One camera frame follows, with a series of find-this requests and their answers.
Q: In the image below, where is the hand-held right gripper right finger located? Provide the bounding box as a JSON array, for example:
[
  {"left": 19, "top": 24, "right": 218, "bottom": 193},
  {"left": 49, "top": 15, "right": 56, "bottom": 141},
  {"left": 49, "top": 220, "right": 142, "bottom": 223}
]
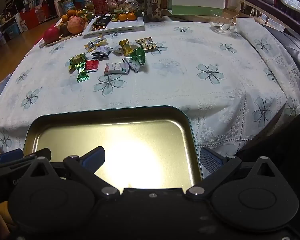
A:
[{"left": 186, "top": 146, "right": 278, "bottom": 200}]

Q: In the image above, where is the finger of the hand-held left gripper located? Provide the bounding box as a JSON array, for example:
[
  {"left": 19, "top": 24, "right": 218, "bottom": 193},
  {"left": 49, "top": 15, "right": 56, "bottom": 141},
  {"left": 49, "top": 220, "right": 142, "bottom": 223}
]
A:
[{"left": 0, "top": 148, "right": 52, "bottom": 170}]

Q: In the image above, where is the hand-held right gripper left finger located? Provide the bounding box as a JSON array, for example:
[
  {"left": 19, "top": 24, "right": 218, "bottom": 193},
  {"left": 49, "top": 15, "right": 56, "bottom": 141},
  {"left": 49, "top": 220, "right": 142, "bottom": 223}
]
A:
[{"left": 27, "top": 146, "right": 120, "bottom": 197}]

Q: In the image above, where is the gold metal tin tray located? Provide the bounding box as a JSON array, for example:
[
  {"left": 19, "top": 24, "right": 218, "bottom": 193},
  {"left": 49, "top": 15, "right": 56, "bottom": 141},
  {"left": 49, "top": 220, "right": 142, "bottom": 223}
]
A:
[{"left": 23, "top": 106, "right": 202, "bottom": 189}]

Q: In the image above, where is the green foil candy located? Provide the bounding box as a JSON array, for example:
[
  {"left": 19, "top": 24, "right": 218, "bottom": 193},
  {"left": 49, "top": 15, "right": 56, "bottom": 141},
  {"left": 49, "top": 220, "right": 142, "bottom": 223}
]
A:
[{"left": 76, "top": 66, "right": 90, "bottom": 83}]

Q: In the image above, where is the red and white snack packet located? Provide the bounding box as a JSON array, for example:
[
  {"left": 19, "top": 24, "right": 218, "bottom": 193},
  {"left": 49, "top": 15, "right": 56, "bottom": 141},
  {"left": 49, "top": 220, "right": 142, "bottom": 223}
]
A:
[{"left": 85, "top": 59, "right": 100, "bottom": 72}]

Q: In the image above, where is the white snack bar packet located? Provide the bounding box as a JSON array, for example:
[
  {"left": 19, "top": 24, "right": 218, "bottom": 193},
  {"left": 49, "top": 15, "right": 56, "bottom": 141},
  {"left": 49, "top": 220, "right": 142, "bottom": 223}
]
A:
[{"left": 104, "top": 62, "right": 130, "bottom": 75}]

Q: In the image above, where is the green gold candy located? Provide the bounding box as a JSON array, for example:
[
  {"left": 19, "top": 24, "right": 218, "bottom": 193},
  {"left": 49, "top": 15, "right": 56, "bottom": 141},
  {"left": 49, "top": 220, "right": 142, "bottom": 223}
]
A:
[{"left": 69, "top": 52, "right": 87, "bottom": 72}]

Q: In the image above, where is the white black-print snack packet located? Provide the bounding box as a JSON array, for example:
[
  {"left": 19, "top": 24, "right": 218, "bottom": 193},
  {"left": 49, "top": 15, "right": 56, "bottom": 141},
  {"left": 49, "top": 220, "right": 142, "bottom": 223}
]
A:
[{"left": 91, "top": 46, "right": 113, "bottom": 59}]

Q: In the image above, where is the green white snack packet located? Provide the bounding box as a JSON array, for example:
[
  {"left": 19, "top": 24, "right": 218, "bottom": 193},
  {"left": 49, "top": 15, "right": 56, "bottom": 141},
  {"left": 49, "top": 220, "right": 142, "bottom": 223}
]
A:
[{"left": 124, "top": 45, "right": 147, "bottom": 73}]

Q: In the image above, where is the yellow silver snack packet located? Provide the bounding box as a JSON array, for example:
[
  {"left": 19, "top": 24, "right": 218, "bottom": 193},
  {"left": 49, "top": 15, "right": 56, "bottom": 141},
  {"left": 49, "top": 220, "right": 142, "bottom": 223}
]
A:
[{"left": 84, "top": 36, "right": 108, "bottom": 53}]

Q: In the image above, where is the gold candy wrapper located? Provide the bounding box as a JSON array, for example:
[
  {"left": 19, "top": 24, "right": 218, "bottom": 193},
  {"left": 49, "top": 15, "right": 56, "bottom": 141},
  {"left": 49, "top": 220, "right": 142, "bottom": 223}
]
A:
[{"left": 119, "top": 39, "right": 140, "bottom": 55}]

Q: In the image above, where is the brown patterned snack packet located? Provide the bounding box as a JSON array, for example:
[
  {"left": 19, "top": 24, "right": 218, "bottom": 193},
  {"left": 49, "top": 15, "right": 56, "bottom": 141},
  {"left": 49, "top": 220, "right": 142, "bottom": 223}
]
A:
[{"left": 135, "top": 37, "right": 157, "bottom": 52}]

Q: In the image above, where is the beige fruit tray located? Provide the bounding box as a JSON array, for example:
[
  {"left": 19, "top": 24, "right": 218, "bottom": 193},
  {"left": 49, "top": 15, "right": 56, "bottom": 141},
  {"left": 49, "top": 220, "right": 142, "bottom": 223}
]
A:
[{"left": 39, "top": 15, "right": 90, "bottom": 47}]

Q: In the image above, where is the blue storage bin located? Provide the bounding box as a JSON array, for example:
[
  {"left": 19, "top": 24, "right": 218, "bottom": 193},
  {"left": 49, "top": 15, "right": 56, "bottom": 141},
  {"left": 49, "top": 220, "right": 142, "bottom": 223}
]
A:
[{"left": 4, "top": 22, "right": 19, "bottom": 37}]

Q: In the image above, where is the red pomegranate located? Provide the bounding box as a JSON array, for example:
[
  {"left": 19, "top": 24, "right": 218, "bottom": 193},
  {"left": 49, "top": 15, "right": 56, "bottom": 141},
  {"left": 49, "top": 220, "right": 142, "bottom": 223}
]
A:
[{"left": 43, "top": 27, "right": 60, "bottom": 44}]

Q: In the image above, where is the dark brown fruit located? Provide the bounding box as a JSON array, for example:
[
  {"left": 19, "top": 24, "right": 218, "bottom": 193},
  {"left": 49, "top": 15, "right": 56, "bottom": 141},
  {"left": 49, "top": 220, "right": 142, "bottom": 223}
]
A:
[{"left": 59, "top": 22, "right": 69, "bottom": 37}]

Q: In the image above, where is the red apple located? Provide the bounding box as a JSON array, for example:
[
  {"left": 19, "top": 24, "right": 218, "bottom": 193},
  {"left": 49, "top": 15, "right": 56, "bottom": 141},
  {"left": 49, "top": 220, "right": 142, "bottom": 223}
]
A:
[{"left": 67, "top": 17, "right": 85, "bottom": 34}]

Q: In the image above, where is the white rectangular plate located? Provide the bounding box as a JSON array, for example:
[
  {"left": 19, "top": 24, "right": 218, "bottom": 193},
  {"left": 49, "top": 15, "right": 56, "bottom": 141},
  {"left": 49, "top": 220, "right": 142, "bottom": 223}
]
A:
[{"left": 82, "top": 16, "right": 145, "bottom": 36}]

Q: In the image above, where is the dark chocolate bar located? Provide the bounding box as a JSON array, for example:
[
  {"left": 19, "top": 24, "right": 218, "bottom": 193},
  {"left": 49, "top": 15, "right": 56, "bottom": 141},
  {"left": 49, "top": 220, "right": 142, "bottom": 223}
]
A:
[{"left": 94, "top": 14, "right": 111, "bottom": 27}]

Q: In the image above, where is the glass bowl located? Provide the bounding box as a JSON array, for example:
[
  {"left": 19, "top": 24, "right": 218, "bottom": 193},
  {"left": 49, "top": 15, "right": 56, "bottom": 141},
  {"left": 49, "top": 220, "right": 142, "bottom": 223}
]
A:
[{"left": 209, "top": 9, "right": 237, "bottom": 34}]

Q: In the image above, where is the red storage box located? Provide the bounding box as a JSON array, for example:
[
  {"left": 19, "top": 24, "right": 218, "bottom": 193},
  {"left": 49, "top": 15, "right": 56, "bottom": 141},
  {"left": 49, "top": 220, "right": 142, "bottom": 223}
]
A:
[{"left": 20, "top": 5, "right": 50, "bottom": 29}]

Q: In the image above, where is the black leather seat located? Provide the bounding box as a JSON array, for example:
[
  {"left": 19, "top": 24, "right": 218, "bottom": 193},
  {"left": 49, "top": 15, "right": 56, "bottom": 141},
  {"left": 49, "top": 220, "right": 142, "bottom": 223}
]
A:
[{"left": 261, "top": 24, "right": 300, "bottom": 95}]

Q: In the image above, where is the pile of leafy mandarins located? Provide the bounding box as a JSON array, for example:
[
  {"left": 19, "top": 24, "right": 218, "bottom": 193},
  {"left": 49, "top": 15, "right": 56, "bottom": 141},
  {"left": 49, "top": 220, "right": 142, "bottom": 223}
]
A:
[{"left": 61, "top": 8, "right": 94, "bottom": 22}]

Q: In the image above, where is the green snack jar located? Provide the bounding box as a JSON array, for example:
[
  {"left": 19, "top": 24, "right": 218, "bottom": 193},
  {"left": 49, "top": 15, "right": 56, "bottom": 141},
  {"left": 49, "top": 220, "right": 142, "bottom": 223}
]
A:
[{"left": 84, "top": 0, "right": 95, "bottom": 14}]

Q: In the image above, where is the blue white cup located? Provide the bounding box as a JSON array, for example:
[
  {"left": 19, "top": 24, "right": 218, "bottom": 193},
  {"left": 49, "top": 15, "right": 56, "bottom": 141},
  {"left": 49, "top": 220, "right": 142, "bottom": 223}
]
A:
[{"left": 61, "top": 0, "right": 74, "bottom": 12}]

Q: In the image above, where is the red can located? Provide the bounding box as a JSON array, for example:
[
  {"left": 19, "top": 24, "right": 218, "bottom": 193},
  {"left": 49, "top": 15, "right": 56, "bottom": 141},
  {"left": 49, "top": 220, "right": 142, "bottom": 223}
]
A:
[{"left": 91, "top": 0, "right": 108, "bottom": 17}]

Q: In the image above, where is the brown patterned canister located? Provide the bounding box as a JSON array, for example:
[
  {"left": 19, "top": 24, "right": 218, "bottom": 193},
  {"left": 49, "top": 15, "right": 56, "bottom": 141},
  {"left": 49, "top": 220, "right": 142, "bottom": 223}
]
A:
[{"left": 143, "top": 0, "right": 163, "bottom": 22}]

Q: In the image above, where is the dark wooden sofa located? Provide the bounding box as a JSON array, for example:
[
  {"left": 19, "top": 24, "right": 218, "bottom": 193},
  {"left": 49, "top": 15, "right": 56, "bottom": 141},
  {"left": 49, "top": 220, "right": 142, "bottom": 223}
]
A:
[{"left": 239, "top": 0, "right": 300, "bottom": 29}]

